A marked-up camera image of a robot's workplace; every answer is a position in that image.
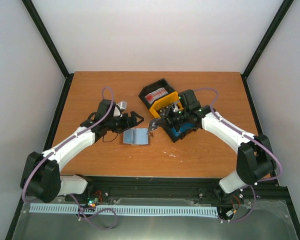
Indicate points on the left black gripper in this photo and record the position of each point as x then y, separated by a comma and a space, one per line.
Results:
127, 124

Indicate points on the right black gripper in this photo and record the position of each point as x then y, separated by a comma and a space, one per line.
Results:
163, 121

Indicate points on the brown leather card holder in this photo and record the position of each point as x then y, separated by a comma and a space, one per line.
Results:
137, 136

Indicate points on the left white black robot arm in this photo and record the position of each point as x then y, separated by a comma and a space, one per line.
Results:
41, 177

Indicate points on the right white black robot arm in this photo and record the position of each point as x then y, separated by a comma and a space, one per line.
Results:
255, 159

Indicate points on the black bin with blue cards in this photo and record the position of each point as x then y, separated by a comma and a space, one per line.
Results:
184, 130

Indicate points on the blue card stack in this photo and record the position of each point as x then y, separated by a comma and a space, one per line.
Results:
177, 133

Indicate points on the yellow card bin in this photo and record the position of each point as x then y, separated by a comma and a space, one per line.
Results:
168, 99

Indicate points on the red white card stack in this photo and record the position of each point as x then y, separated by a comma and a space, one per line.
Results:
156, 94

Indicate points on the black bin with red cards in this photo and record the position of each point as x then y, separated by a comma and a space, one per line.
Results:
153, 86

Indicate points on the left electronics board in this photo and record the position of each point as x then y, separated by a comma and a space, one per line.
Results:
95, 199

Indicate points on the right electronics connector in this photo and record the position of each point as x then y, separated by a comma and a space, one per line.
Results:
235, 202

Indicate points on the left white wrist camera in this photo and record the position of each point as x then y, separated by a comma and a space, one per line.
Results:
119, 108

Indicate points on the black aluminium frame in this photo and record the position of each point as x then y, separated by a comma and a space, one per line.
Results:
143, 187

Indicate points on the light blue cable duct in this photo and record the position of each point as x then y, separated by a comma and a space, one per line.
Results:
127, 210

